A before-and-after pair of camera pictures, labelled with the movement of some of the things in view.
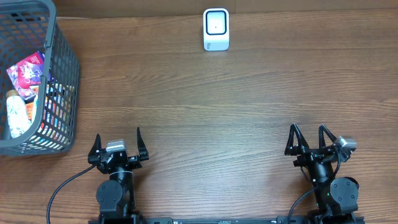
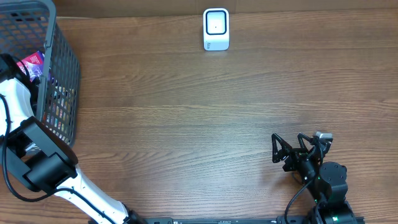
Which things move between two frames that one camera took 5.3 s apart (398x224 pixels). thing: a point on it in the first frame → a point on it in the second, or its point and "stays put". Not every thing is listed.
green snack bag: [55, 130] stays put
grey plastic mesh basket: [27, 27] stays put
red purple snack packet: [27, 73] stays put
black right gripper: [309, 154] → [294, 157]
